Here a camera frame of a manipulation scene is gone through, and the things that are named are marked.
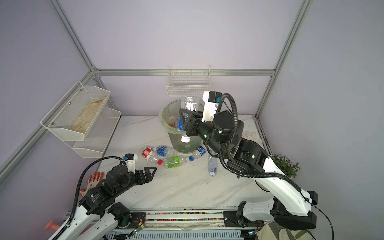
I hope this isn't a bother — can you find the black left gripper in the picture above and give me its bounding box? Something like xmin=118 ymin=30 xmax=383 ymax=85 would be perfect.
xmin=114 ymin=166 xmax=157 ymax=198

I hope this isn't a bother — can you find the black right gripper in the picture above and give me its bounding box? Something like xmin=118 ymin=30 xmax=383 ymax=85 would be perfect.
xmin=175 ymin=106 xmax=225 ymax=156

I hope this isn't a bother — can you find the clear bottle red white label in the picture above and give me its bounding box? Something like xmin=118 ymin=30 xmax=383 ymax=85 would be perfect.
xmin=142 ymin=147 xmax=163 ymax=165

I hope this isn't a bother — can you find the clear bottle green label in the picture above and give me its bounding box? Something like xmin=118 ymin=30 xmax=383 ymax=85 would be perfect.
xmin=164 ymin=156 xmax=195 ymax=169

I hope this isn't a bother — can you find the clear bottle blue label white cap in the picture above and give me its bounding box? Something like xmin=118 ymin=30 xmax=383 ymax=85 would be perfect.
xmin=155 ymin=146 xmax=179 ymax=158

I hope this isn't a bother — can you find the tall clear bottle faint label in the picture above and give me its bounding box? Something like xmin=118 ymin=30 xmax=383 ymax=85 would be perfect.
xmin=208 ymin=155 xmax=218 ymax=177

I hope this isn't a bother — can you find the orange label bottle yellow cap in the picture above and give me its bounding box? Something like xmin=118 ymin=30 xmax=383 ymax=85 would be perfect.
xmin=167 ymin=116 xmax=179 ymax=128

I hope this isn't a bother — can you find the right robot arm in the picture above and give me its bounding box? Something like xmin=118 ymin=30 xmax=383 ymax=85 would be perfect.
xmin=179 ymin=92 xmax=318 ymax=231

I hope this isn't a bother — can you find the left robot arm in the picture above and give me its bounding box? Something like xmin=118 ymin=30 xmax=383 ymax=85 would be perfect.
xmin=50 ymin=154 xmax=157 ymax=240

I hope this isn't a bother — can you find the green bin liner bag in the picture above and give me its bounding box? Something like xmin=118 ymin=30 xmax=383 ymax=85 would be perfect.
xmin=159 ymin=99 xmax=203 ymax=135

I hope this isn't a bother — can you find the grey mesh waste bin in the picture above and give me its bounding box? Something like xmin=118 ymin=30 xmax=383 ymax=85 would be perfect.
xmin=159 ymin=100 xmax=202 ymax=153

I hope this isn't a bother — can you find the red coated glove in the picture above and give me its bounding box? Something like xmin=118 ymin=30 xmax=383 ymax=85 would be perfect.
xmin=79 ymin=172 xmax=104 ymax=197

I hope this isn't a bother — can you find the white cotton work glove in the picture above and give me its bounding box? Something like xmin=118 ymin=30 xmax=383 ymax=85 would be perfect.
xmin=242 ymin=131 xmax=263 ymax=148

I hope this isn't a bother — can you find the beige glove in shelf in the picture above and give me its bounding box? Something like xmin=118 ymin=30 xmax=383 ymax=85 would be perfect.
xmin=70 ymin=97 xmax=106 ymax=134

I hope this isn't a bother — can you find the pink watering can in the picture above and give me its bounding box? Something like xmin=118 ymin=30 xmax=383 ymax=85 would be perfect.
xmin=44 ymin=220 xmax=60 ymax=231

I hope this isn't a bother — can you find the potted green plant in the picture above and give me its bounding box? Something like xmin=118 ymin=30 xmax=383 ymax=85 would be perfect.
xmin=271 ymin=154 xmax=301 ymax=179

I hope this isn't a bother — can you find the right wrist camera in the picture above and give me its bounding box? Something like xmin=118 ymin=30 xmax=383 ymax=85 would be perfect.
xmin=202 ymin=91 xmax=222 ymax=123

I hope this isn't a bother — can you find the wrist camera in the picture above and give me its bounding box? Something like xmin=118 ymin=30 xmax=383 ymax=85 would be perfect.
xmin=123 ymin=154 xmax=138 ymax=173
xmin=202 ymin=91 xmax=222 ymax=123

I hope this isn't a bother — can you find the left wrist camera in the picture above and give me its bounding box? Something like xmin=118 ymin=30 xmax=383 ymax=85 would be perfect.
xmin=123 ymin=154 xmax=138 ymax=173

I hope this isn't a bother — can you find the white wire wall basket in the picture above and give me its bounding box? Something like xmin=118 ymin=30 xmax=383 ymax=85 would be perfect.
xmin=166 ymin=65 xmax=211 ymax=97

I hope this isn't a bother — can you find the base rail with cable strip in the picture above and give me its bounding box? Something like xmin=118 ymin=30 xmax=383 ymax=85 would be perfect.
xmin=104 ymin=210 xmax=266 ymax=240

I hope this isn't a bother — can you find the white mesh wall shelf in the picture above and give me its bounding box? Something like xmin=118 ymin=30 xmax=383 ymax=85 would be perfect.
xmin=41 ymin=82 xmax=121 ymax=159

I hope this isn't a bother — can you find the aluminium frame post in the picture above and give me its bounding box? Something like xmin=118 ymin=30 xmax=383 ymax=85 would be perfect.
xmin=49 ymin=0 xmax=116 ymax=110

